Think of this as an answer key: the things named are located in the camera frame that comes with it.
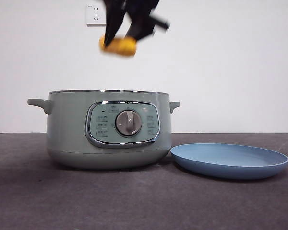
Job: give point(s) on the light blue round plate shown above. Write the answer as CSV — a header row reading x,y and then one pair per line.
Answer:
x,y
230,165

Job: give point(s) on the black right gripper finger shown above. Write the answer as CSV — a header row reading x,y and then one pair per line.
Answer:
x,y
141,24
114,19

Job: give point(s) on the white wall power socket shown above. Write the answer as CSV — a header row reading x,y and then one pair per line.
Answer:
x,y
94,14

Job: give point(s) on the yellow corn cob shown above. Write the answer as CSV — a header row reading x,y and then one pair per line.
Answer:
x,y
124,49

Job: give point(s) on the sage green electric steamer pot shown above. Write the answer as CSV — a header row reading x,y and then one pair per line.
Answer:
x,y
67,134

